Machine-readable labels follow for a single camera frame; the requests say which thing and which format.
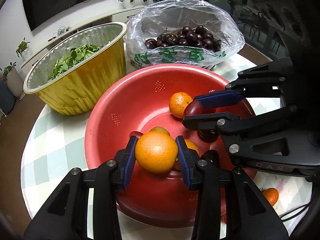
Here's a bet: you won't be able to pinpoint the red grape tomato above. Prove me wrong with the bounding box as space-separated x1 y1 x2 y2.
183 100 203 117

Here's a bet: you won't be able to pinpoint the smooth yellow orange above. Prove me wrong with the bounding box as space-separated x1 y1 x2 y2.
135 132 178 174

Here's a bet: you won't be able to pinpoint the brown longan fruit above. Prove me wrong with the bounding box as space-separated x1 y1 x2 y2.
150 126 170 136

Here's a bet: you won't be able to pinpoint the red plastic colander bowl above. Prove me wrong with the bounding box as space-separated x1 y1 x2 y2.
84 63 258 229

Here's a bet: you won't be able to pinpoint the green checkered tablecloth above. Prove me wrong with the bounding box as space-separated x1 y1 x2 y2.
19 42 313 240

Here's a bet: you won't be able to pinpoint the pile of dark cherries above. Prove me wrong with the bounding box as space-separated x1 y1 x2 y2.
144 25 222 52

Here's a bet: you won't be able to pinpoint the clear plastic bag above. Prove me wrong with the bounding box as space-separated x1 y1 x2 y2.
124 0 245 69

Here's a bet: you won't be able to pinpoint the gold foil bowl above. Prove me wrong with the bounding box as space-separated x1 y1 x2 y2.
23 22 128 115

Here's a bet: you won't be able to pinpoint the white tv cabinet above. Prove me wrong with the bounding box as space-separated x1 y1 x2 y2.
19 4 146 75

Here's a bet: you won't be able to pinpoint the green leafy vegetables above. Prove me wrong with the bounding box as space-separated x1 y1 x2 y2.
49 44 103 81

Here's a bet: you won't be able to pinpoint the plant in white ribbed pot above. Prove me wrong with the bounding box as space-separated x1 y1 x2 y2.
1 62 25 100

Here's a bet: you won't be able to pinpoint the small plant on cabinet left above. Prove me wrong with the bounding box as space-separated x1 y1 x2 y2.
16 37 32 61

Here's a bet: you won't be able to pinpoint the black cable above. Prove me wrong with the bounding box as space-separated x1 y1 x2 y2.
278 202 313 222

